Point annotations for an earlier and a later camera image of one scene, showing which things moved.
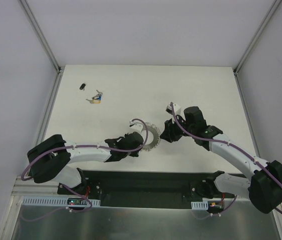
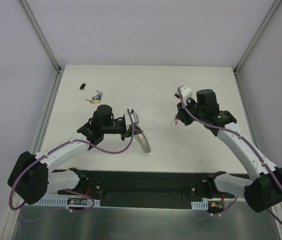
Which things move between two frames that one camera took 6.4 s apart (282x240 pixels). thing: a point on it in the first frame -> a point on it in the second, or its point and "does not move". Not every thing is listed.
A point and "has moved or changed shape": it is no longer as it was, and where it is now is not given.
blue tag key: [100, 94] does not move
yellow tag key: [94, 101] does not move
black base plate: [155, 188] does not move
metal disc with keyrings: [156, 134] has moved or changed shape
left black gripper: [137, 144] -> [126, 131]
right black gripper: [167, 133] -> [182, 116]
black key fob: [82, 86] does not move
